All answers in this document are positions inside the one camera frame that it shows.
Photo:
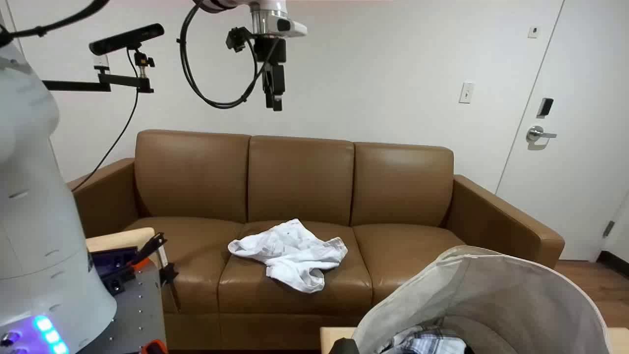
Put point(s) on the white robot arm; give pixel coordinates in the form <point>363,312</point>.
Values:
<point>52,297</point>

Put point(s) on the white door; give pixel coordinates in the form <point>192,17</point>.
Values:
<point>579,181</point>

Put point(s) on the brown leather couch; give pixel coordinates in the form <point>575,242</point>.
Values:
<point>396,208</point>

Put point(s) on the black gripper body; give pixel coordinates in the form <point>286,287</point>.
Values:
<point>272,55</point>

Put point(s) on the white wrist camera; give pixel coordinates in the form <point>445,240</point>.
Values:
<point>274,19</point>

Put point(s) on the silver door handle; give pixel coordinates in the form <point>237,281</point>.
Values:
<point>538,132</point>

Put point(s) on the black door card reader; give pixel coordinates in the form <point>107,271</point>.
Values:
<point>546,106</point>

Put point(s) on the blue white plaid cloth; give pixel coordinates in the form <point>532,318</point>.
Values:
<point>430,342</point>

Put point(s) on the grey robot mounting table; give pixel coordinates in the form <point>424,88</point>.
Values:
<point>133,263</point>

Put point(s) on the white cloth on couch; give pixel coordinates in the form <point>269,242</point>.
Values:
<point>292,253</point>

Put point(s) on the grey fabric laundry basket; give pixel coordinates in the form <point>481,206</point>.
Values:
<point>491,301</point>

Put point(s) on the black camera on mount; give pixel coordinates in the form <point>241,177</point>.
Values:
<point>129,39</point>

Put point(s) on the white light switch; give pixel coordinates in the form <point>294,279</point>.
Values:
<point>467,92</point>

